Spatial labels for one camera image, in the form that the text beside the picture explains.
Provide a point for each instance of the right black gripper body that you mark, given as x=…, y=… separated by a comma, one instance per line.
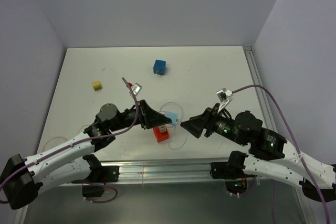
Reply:
x=213, y=123

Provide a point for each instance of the blue cube socket adapter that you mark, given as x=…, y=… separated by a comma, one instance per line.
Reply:
x=159, y=67

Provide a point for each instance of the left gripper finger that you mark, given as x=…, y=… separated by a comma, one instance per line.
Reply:
x=152, y=115
x=159, y=122

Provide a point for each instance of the aluminium front rail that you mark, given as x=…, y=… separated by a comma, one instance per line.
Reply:
x=141, y=172

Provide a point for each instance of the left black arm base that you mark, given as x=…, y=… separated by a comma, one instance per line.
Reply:
x=93, y=189

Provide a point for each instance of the yellow plug adapter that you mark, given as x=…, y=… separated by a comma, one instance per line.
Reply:
x=97, y=85

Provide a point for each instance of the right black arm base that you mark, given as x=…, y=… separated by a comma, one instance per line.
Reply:
x=237, y=183

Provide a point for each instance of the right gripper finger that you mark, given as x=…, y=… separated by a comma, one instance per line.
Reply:
x=195, y=129
x=196, y=121

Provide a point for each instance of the aluminium right side rail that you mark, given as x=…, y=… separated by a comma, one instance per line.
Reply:
x=261, y=94

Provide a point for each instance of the aluminium rail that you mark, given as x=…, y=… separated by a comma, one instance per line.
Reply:
x=141, y=172
x=261, y=94

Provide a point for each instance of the pink plug charger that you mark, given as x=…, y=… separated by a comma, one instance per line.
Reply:
x=162, y=129

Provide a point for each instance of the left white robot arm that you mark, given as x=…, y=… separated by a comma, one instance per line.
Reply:
x=23, y=179

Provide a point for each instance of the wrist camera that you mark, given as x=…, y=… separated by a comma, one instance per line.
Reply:
x=135, y=89
x=225, y=96

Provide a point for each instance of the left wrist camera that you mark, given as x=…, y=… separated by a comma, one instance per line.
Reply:
x=135, y=89

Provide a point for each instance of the light blue plug charger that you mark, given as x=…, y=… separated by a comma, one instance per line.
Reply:
x=173, y=117

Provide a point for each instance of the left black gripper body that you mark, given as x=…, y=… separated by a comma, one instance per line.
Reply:
x=140, y=118

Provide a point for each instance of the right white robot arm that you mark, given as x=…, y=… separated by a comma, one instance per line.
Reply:
x=269, y=155

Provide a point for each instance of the red cube socket adapter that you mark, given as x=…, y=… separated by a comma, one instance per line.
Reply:
x=161, y=137

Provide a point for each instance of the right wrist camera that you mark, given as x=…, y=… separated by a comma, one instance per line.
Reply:
x=225, y=96

